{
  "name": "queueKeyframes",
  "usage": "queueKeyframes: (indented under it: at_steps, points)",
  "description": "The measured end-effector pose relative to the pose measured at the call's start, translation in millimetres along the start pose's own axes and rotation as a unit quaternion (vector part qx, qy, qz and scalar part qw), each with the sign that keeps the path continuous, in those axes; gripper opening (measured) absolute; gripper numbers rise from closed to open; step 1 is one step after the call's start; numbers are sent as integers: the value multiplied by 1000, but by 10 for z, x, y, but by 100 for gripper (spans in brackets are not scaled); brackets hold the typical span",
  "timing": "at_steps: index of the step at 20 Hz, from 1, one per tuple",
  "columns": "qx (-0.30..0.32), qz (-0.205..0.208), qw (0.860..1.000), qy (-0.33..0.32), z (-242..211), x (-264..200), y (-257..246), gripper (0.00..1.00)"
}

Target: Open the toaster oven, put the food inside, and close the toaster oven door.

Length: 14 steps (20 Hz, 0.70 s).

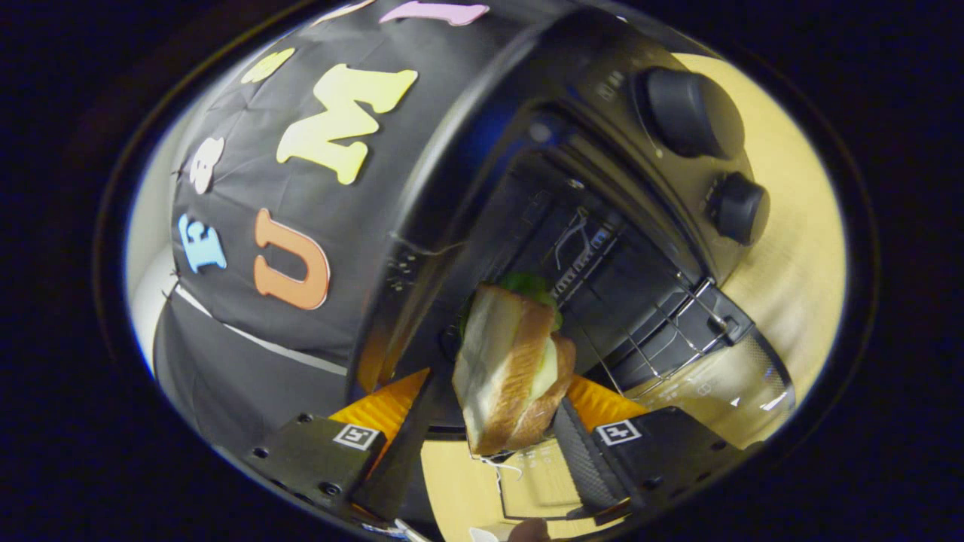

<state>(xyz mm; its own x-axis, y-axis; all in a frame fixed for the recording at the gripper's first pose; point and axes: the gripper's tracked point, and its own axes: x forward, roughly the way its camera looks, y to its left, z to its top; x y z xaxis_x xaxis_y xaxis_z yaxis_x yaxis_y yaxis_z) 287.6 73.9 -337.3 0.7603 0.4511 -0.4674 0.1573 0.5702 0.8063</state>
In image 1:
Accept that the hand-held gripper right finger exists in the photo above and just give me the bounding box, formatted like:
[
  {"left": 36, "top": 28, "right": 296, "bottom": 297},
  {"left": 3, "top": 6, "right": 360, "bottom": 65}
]
[{"left": 554, "top": 374, "right": 746, "bottom": 524}]

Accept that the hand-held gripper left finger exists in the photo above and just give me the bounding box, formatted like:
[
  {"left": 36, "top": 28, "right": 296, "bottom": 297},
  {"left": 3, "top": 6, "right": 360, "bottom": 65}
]
[{"left": 245, "top": 367, "right": 434, "bottom": 524}]

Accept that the toasted sandwich with lettuce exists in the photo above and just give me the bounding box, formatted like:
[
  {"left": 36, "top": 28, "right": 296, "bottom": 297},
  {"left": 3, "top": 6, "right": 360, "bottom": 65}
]
[{"left": 452, "top": 273, "right": 577, "bottom": 457}]

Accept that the black toaster oven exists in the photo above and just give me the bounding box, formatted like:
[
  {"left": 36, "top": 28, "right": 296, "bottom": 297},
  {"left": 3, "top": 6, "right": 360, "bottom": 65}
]
[{"left": 350, "top": 8, "right": 795, "bottom": 522}]

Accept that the black backdrop cloth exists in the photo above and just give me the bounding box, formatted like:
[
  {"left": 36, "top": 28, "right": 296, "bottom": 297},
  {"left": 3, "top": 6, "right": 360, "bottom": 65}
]
[{"left": 151, "top": 0, "right": 558, "bottom": 460}]

